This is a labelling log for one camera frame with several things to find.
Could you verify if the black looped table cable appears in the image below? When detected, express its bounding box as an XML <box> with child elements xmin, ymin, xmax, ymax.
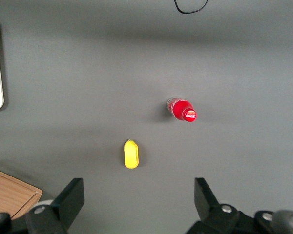
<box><xmin>173</xmin><ymin>0</ymin><xmax>209</xmax><ymax>15</ymax></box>

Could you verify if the wooden drawer cabinet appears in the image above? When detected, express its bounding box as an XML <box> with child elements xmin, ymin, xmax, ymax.
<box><xmin>0</xmin><ymin>166</ymin><xmax>43</xmax><ymax>220</ymax></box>

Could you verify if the yellow lemon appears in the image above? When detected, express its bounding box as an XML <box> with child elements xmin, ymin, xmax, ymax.
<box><xmin>123</xmin><ymin>139</ymin><xmax>140</xmax><ymax>169</ymax></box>

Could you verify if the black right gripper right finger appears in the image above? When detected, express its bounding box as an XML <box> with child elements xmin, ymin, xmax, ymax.
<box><xmin>185</xmin><ymin>177</ymin><xmax>240</xmax><ymax>234</ymax></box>

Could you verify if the red cola bottle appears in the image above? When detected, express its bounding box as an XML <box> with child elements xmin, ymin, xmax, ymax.
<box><xmin>166</xmin><ymin>96</ymin><xmax>198</xmax><ymax>124</ymax></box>

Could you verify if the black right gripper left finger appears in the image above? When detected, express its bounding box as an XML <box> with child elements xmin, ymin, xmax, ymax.
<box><xmin>25</xmin><ymin>177</ymin><xmax>85</xmax><ymax>234</ymax></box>

